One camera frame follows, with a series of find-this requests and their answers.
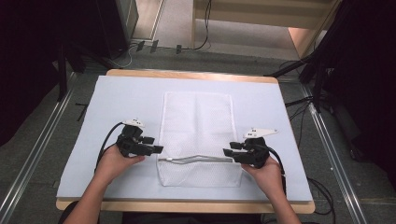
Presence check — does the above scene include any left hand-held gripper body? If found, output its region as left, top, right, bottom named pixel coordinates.
left=116, top=118, right=157, bottom=159

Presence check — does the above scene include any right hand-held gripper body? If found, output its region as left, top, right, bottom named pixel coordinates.
left=240, top=127, right=279, bottom=170

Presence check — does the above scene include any white mesh laundry bag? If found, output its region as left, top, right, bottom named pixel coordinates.
left=156, top=91, right=243, bottom=188

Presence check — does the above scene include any person's left hand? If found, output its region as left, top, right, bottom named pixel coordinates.
left=93, top=144, right=146, bottom=187

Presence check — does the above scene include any person's right hand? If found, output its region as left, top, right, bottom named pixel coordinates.
left=241, top=156, right=287, bottom=201

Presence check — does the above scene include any pale blue table mat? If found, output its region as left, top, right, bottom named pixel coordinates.
left=56, top=75, right=314, bottom=203

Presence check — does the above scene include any black tape strip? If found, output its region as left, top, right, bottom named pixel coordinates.
left=75, top=102, right=91, bottom=122

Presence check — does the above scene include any wooden table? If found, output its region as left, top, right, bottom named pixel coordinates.
left=55, top=68, right=316, bottom=216

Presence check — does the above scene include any person's dark clothing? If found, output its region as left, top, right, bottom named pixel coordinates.
left=58, top=200, right=262, bottom=224

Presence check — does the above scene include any black metal stand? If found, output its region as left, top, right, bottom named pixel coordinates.
left=264, top=54, right=326, bottom=114
left=56, top=43, right=69, bottom=103

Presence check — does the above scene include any dark cabinet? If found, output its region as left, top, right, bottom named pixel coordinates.
left=66, top=0, right=140, bottom=60

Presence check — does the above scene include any black curtain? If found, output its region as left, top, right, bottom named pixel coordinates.
left=0, top=0, right=62, bottom=147
left=321, top=0, right=396, bottom=190

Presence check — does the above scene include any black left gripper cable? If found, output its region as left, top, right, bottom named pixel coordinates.
left=93, top=121, right=125, bottom=174

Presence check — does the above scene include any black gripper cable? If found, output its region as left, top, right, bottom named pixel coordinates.
left=264, top=145, right=288, bottom=197
left=93, top=121, right=125, bottom=174

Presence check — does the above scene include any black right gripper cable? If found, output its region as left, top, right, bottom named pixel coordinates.
left=264, top=145, right=288, bottom=197

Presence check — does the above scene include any black floor cable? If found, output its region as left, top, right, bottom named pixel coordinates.
left=306, top=176, right=336, bottom=224
left=284, top=96, right=316, bottom=148

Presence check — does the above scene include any aluminium floor rail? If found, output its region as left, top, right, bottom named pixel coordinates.
left=300, top=85, right=370, bottom=224
left=0, top=72, right=78, bottom=224

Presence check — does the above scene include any white floor cable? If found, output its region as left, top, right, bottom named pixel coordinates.
left=110, top=43, right=139, bottom=69

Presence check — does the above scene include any black hanging cable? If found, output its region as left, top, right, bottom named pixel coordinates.
left=181, top=0, right=213, bottom=52

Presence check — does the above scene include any wooden furniture frame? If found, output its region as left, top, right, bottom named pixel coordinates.
left=191, top=0, right=344, bottom=60

